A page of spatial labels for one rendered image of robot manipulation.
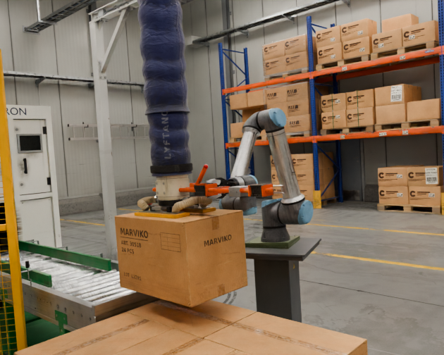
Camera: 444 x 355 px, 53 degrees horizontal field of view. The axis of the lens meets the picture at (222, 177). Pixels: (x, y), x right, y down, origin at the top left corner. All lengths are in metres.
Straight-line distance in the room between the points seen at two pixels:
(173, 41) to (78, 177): 10.26
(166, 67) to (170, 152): 0.43
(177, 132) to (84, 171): 10.29
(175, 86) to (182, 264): 0.89
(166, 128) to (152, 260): 0.67
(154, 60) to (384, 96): 7.45
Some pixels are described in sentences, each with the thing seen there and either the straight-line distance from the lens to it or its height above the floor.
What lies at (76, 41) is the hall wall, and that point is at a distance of 12.96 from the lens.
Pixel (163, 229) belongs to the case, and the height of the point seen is 1.02.
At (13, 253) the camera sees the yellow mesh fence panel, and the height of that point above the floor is 0.82.
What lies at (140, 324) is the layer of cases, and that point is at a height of 0.54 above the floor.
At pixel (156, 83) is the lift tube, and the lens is 2.33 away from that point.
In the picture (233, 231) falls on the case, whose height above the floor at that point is 0.97.
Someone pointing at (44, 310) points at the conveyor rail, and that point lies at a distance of 3.10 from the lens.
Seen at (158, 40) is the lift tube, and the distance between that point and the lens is 2.37.
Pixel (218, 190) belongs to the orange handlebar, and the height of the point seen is 1.20.
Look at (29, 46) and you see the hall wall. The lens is 12.34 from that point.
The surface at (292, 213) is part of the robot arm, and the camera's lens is 2.78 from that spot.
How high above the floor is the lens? 1.38
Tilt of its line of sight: 3 degrees down
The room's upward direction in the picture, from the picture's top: 4 degrees counter-clockwise
